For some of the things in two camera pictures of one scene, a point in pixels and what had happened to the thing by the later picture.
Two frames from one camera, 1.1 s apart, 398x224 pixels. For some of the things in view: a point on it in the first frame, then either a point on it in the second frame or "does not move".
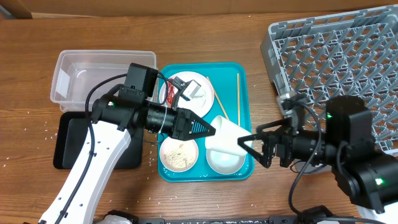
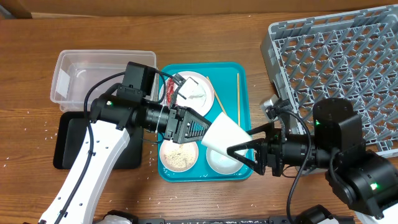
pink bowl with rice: [178, 155] does not move
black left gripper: [184, 119] does not move
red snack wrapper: [170, 93] does not move
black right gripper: [268, 142] → [261, 146]
